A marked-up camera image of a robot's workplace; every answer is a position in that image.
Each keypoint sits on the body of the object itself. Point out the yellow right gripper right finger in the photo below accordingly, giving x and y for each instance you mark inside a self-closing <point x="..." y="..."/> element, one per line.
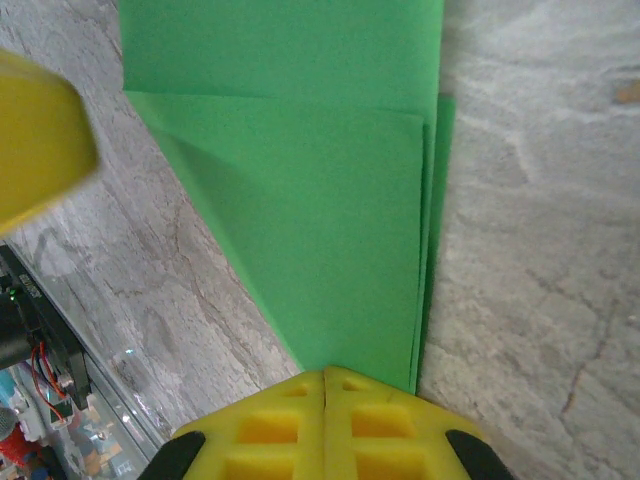
<point x="400" y="440"/>

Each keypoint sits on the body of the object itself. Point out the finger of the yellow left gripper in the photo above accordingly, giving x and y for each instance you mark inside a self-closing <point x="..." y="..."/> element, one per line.
<point x="40" y="140"/>

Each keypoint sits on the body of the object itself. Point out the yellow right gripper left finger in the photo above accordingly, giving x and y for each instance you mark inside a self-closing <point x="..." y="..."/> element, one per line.
<point x="270" y="440"/>

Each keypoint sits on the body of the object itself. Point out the green paper sheet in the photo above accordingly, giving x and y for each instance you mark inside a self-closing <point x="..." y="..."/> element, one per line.
<point x="300" y="200"/>

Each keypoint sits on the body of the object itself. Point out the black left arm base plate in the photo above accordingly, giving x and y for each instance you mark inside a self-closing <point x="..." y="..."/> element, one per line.
<point x="30" y="320"/>

